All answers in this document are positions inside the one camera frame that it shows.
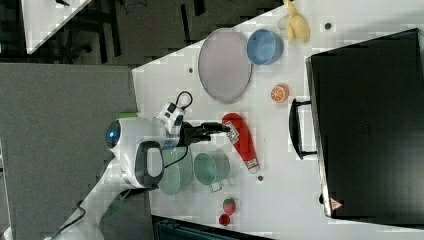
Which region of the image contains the silver black toaster oven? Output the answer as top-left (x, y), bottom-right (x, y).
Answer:
top-left (289, 28), bottom-right (424, 229)

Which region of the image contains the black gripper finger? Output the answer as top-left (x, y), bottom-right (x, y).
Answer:
top-left (201, 122), bottom-right (230, 134)

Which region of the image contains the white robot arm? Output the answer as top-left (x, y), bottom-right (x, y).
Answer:
top-left (44, 116), bottom-right (230, 240)

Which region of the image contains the green mug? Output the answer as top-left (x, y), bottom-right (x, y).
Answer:
top-left (193, 151), bottom-right (230, 193)

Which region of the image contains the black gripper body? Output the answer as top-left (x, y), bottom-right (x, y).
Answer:
top-left (179, 122), bottom-right (211, 146)

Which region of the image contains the black camera cable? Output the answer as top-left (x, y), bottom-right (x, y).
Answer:
top-left (175, 90), bottom-right (194, 112)

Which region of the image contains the grey round plate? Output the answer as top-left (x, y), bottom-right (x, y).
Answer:
top-left (198, 28), bottom-right (252, 104)

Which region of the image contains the orange slice toy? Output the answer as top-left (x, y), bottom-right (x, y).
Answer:
top-left (270, 84), bottom-right (290, 103)

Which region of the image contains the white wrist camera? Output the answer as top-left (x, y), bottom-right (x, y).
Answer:
top-left (156, 102), bottom-right (185, 135)

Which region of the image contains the green spatula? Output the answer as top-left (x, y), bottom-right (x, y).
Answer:
top-left (102, 190), bottom-right (131, 221)

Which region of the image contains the yellow banana toy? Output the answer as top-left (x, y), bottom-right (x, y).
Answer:
top-left (277, 0), bottom-right (310, 43)

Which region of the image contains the large strawberry toy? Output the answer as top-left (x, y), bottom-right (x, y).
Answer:
top-left (223, 198), bottom-right (236, 216)

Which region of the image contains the red ketchup bottle toy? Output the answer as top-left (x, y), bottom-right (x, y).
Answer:
top-left (222, 113), bottom-right (260, 174)

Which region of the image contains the blue bowl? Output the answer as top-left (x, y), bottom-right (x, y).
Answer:
top-left (247, 29), bottom-right (284, 65)

